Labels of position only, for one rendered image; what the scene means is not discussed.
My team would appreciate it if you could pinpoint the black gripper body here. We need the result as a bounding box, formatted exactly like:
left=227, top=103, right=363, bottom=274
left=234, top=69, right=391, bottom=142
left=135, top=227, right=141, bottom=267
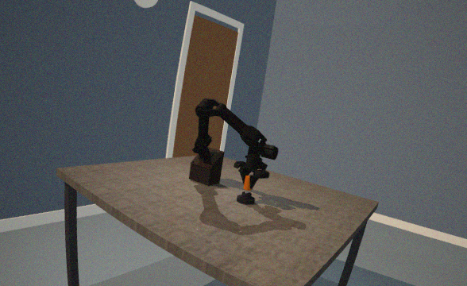
left=234, top=154, right=270, bottom=179

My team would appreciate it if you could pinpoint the orange knob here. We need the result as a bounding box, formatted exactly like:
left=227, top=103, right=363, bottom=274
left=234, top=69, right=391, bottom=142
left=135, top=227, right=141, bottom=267
left=243, top=176, right=252, bottom=191

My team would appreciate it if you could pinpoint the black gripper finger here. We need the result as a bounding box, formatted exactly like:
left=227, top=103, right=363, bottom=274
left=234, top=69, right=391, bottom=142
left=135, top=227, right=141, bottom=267
left=250, top=175, right=259, bottom=189
left=238, top=170, right=250, bottom=184

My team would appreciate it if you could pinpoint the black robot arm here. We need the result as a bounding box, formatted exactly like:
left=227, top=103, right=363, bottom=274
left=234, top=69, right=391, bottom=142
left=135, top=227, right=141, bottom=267
left=192, top=99, right=278, bottom=162

